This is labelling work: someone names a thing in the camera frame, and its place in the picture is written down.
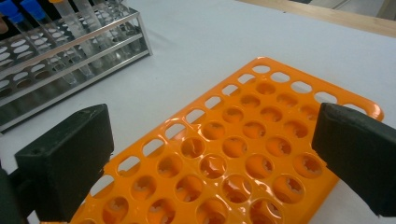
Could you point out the wooden table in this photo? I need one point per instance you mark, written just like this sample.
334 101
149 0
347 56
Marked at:
342 21

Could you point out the orange plastic test tube rack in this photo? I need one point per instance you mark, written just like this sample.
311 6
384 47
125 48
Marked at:
213 148

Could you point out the metal test tube rack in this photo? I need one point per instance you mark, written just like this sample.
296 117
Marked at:
144 34

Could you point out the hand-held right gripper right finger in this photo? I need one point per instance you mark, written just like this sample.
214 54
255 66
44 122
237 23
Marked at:
358 155

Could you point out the white table board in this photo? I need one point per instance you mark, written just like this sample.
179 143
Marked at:
218 37

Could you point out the orange-capped test tube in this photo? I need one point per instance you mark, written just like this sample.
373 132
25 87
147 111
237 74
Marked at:
91 21
70 23

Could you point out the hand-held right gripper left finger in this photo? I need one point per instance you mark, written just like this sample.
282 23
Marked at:
68 155

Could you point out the blue-capped test tube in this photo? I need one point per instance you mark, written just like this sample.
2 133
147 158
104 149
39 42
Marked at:
8 7
32 9

